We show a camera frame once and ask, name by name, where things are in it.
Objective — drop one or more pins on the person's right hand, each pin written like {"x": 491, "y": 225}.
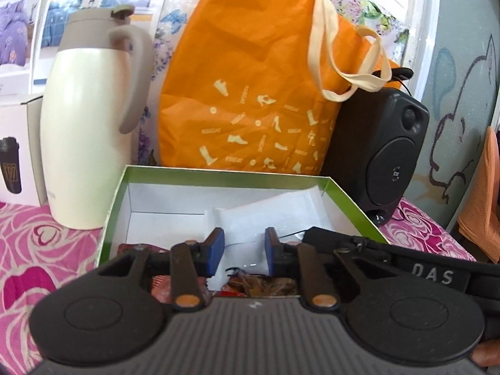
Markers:
{"x": 486, "y": 355}

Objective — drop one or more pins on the green cardboard box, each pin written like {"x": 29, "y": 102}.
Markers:
{"x": 113, "y": 218}

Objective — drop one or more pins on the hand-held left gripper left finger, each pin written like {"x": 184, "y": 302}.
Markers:
{"x": 216, "y": 250}

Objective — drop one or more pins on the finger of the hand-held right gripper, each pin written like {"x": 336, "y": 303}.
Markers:
{"x": 343, "y": 238}

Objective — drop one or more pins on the orange tote bag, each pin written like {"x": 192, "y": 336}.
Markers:
{"x": 242, "y": 66}

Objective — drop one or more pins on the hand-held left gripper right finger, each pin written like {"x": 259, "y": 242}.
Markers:
{"x": 272, "y": 252}

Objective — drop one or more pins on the white cup product box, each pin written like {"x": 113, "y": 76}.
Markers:
{"x": 19, "y": 152}

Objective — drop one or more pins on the black speaker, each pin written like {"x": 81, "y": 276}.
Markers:
{"x": 375, "y": 156}

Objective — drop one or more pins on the orange waffle cloth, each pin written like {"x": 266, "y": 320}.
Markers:
{"x": 482, "y": 203}

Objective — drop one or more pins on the purple bedding poster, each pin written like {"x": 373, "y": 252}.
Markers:
{"x": 15, "y": 27}

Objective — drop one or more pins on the red orange snack packet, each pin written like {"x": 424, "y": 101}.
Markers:
{"x": 161, "y": 289}

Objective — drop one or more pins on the cream thermos jug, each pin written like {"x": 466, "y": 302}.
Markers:
{"x": 86, "y": 132}

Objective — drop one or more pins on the pink rose tablecloth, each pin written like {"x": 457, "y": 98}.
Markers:
{"x": 39, "y": 250}

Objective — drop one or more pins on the clear orange-edged snack packet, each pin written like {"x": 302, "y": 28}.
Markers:
{"x": 261, "y": 283}

